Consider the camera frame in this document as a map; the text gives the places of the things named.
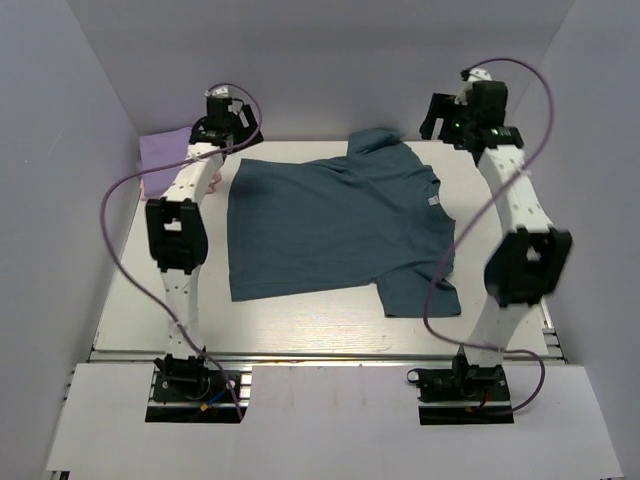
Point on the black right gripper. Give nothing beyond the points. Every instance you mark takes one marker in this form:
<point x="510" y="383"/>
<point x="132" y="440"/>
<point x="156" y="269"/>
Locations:
<point x="440" y="107"/>

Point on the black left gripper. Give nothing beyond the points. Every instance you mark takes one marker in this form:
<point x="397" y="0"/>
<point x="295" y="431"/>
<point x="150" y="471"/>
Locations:
<point x="250" y="133"/>

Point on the teal blue t shirt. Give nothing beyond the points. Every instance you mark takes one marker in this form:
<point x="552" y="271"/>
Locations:
<point x="371" y="216"/>

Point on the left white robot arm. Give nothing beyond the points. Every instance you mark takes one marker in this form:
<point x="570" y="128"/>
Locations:
<point x="177" y="236"/>

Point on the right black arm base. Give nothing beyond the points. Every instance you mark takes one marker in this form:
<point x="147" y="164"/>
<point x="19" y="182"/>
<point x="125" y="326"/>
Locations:
<point x="462" y="394"/>

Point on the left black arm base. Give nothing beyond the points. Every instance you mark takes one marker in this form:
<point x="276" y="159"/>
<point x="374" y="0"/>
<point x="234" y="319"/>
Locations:
<point x="192" y="391"/>

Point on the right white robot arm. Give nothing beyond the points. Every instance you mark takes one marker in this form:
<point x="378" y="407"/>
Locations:
<point x="526" y="265"/>

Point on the pink folded t shirt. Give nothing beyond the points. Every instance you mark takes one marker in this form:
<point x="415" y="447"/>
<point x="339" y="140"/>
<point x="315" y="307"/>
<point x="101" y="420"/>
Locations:
<point x="215" y="182"/>

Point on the lavender folded t shirt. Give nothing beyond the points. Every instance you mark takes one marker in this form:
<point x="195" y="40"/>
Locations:
<point x="160" y="150"/>

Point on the aluminium front rail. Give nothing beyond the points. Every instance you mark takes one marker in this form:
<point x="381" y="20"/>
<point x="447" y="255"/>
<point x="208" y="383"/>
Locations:
<point x="104" y="356"/>

